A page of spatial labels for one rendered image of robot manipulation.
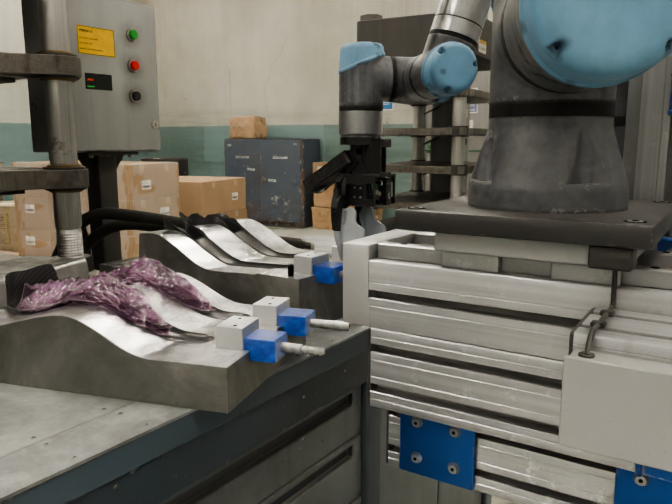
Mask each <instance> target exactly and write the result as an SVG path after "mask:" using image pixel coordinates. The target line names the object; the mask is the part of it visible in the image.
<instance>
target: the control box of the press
mask: <svg viewBox="0 0 672 504"><path fill-rule="evenodd" d="M21 7H22V19H23V31H24V44H25V53H28V54H34V53H37V52H38V51H41V41H40V28H39V15H38V2H37V0H21ZM67 11H68V26H69V40H70V52H72V53H73V54H75V55H78V57H79V58H81V65H82V77H81V78H80V80H76V82H72V84H73V98H74V113H75V127H76V142H77V156H78V160H79V161H80V163H81V164H82V166H85V167H86V168H87V169H88V171H89V187H88V201H89V211H90V210H94V209H97V208H105V207H110V208H119V201H118V183H117V168H118V166H119V164H120V162H121V160H122V158H123V156H124V155H128V157H133V155H138V152H152V151H159V150H160V149H161V142H160V121H159V99H158V78H157V57H156V35H155V14H154V7H152V6H149V5H144V4H140V3H135V2H130V1H126V0H67ZM27 81H28V93H29V106H30V118H31V131H32V143H33V152H36V153H49V145H48V132H47V119H46V106H45V93H44V82H43V81H40V79H27ZM88 254H90V255H93V263H94V269H95V270H99V271H100V268H99V264H101V263H107V262H112V261H118V260H122V252H121V235H120V231H118V232H115V233H112V234H110V235H108V236H106V237H104V238H103V239H101V240H100V241H99V242H98V243H97V244H96V245H95V246H94V247H93V248H92V254H91V250H90V251H89V253H88Z"/></svg>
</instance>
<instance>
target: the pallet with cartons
mask: <svg viewBox="0 0 672 504"><path fill-rule="evenodd" d="M179 197H180V212H182V213H183V214H184V215H185V216H187V217H189V216H190V215H191V214H193V213H198V214H199V215H201V216H203V217H204V218H205V217H206V216H207V215H208V214H209V215H210V214H216V213H222V214H225V215H227V216H228V217H229V218H235V219H247V209H246V183H245V177H211V176H179Z"/></svg>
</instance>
